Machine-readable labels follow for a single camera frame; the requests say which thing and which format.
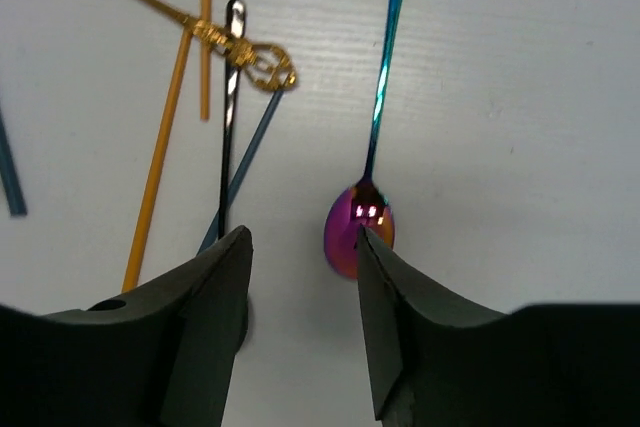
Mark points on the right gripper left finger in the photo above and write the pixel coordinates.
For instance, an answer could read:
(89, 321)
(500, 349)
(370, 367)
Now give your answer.
(161, 354)

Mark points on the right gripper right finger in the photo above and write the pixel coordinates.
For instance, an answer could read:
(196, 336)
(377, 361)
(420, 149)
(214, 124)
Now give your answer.
(436, 358)

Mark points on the rainbow spoon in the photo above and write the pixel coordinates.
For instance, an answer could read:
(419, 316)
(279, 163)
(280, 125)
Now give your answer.
(362, 203)

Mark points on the blue chopstick near fork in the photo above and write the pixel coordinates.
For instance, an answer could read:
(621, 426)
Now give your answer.
(9, 177)

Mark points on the gold ornate fork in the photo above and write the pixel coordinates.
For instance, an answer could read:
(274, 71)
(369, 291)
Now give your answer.
(268, 66)

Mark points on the orange chopstick long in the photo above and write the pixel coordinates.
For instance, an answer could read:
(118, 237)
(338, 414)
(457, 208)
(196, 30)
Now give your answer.
(143, 224)

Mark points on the black spoon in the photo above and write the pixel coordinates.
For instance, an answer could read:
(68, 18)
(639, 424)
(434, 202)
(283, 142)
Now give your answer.
(235, 22)

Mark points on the orange chopstick short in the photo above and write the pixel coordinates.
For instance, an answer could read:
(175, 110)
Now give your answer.
(205, 65)

